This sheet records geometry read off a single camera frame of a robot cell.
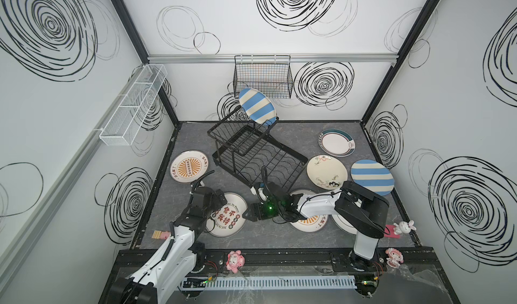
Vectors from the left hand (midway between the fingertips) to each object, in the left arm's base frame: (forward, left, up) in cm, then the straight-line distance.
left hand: (218, 196), depth 87 cm
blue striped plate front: (+31, -16, +25) cm, 43 cm away
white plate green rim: (+34, -59, -3) cm, 68 cm away
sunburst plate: (+17, +19, -4) cm, 26 cm away
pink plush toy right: (-21, -68, 0) cm, 72 cm away
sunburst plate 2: (-10, -40, -3) cm, 41 cm away
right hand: (-9, -13, +1) cm, 16 cm away
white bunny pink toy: (-11, -73, +4) cm, 74 cm away
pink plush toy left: (-24, -10, +1) cm, 26 cm away
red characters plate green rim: (-10, -5, -2) cm, 11 cm away
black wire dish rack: (+10, -13, +21) cm, 26 cm away
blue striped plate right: (+14, -73, -4) cm, 74 cm away
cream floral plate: (+15, -50, -2) cm, 52 cm away
